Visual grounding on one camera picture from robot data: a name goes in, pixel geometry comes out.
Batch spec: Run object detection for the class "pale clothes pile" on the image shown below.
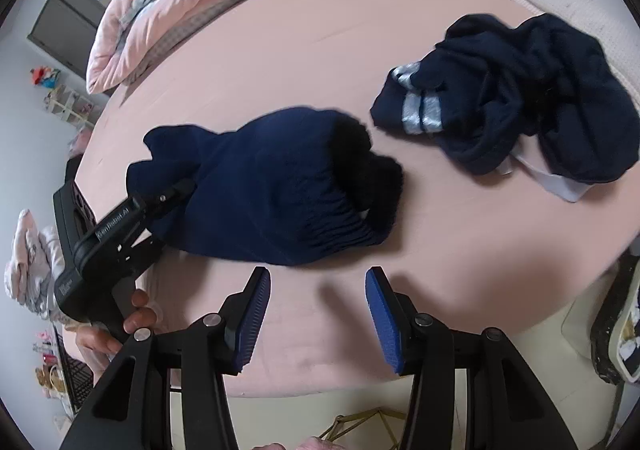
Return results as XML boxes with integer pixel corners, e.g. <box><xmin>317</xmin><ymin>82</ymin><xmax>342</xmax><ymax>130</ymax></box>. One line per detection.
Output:
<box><xmin>5</xmin><ymin>209</ymin><xmax>66</xmax><ymax>321</ymax></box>

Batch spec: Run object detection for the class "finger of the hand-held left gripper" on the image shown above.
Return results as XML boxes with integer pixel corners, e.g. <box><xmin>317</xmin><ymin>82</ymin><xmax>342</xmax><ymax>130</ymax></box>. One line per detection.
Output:
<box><xmin>117</xmin><ymin>230</ymin><xmax>164</xmax><ymax>282</ymax></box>
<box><xmin>95</xmin><ymin>179</ymin><xmax>197</xmax><ymax>247</ymax></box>

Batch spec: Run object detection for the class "gold metal frame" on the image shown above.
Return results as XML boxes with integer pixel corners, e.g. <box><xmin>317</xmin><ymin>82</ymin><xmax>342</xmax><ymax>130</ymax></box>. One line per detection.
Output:
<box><xmin>320</xmin><ymin>407</ymin><xmax>408</xmax><ymax>450</ymax></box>

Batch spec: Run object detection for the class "black white-rimmed object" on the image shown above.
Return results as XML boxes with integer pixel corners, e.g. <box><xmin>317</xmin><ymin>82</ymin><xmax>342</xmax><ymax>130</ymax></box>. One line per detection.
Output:
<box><xmin>590</xmin><ymin>255</ymin><xmax>640</xmax><ymax>383</ymax></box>

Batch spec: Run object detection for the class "pink bed sheet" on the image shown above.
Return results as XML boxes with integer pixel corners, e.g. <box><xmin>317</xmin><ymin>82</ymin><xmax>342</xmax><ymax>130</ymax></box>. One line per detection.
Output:
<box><xmin>65</xmin><ymin>0</ymin><xmax>640</xmax><ymax>398</ymax></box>

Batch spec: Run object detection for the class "black wire basket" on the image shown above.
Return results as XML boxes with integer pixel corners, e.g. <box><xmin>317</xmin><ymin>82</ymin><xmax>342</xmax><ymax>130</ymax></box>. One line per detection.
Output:
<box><xmin>50</xmin><ymin>325</ymin><xmax>98</xmax><ymax>418</ymax></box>

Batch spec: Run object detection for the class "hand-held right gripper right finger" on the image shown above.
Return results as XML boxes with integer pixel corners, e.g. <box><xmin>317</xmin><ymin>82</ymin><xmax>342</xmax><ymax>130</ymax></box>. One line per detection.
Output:
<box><xmin>365</xmin><ymin>266</ymin><xmax>608</xmax><ymax>450</ymax></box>

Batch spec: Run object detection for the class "grey cabinet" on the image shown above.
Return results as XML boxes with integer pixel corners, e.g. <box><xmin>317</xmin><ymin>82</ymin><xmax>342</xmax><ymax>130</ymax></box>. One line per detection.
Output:
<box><xmin>27</xmin><ymin>0</ymin><xmax>108</xmax><ymax>81</ymax></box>

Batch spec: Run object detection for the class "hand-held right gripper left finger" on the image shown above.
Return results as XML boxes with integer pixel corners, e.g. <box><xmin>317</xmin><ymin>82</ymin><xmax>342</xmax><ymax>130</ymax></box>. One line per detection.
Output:
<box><xmin>59</xmin><ymin>266</ymin><xmax>272</xmax><ymax>450</ymax></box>

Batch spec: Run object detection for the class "navy shorts white waistband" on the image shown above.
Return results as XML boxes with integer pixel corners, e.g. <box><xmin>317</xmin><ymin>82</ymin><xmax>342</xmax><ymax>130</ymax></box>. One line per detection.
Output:
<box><xmin>370</xmin><ymin>13</ymin><xmax>640</xmax><ymax>203</ymax></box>

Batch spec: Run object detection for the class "person's left hand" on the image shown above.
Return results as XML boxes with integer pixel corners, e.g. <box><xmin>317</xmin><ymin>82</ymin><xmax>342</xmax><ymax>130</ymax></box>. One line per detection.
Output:
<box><xmin>75</xmin><ymin>289</ymin><xmax>160</xmax><ymax>373</ymax></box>

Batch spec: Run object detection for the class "toy shelf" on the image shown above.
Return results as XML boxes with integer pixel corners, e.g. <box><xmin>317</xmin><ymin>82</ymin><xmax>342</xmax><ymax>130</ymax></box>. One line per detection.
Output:
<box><xmin>30</xmin><ymin>65</ymin><xmax>97</xmax><ymax>132</ymax></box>

